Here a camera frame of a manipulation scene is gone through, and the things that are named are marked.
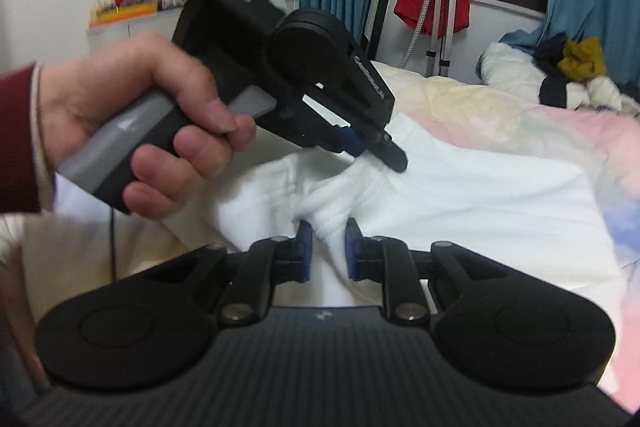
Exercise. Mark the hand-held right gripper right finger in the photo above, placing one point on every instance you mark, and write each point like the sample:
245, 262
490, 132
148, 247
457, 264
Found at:
352, 253

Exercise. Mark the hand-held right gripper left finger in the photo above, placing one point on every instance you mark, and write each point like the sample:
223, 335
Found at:
305, 253

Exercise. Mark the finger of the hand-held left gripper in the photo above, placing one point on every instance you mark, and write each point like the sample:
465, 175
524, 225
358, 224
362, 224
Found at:
370, 102
345, 141

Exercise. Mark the white pants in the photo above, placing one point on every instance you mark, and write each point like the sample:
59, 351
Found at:
475, 207

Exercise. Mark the person's left hand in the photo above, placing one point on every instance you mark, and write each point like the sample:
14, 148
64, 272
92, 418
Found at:
100, 92

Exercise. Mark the white dressing table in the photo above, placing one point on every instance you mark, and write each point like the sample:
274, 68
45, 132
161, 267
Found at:
130, 34

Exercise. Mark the orange storage box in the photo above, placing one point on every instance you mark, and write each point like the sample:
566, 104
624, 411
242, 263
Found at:
125, 13

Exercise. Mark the garment steamer stand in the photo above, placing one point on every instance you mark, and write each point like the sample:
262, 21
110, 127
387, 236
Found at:
440, 17

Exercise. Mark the pastel patchy blanket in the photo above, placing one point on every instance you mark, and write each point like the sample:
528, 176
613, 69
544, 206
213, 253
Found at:
500, 107

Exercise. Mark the white padded jacket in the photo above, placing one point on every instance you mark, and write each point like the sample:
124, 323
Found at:
515, 67

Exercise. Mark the black cloth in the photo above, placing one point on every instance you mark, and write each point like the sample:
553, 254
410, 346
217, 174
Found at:
550, 52

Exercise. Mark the mustard yellow cloth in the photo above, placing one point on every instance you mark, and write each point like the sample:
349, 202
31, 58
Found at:
582, 59

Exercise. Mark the white folding frame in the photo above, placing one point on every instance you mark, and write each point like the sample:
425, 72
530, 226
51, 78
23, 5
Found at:
377, 7

